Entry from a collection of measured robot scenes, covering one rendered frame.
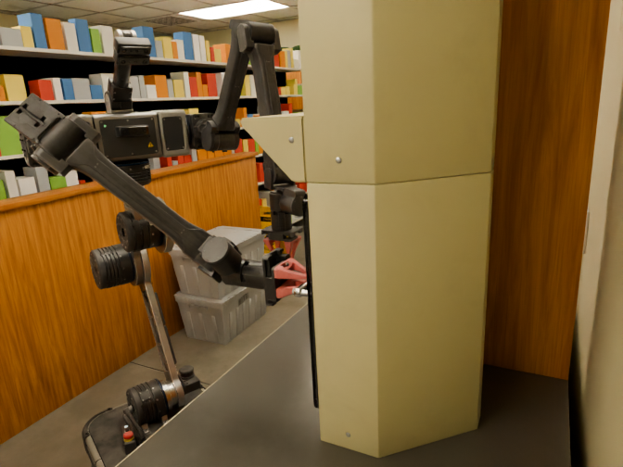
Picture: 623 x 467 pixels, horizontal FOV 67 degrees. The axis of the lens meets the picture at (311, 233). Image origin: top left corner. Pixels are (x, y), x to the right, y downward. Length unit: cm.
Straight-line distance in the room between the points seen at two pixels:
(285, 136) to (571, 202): 57
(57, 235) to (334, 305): 218
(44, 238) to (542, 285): 233
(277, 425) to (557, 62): 85
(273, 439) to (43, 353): 208
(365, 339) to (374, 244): 16
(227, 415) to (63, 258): 196
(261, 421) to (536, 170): 72
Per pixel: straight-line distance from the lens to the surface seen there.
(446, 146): 73
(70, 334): 294
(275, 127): 73
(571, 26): 100
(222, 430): 97
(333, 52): 69
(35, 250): 273
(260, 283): 93
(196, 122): 168
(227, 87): 148
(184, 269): 317
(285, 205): 123
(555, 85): 100
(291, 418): 98
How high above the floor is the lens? 153
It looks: 16 degrees down
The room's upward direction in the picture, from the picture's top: 3 degrees counter-clockwise
